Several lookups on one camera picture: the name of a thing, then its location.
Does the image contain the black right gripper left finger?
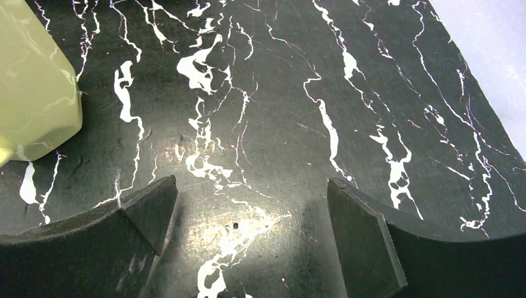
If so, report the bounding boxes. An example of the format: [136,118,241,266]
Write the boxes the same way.
[1,176,178,297]

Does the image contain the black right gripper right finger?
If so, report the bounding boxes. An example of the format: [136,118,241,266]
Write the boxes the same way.
[327,178,525,297]

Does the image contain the pale green ceramic mug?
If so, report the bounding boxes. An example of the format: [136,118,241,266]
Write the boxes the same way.
[1,1,82,165]

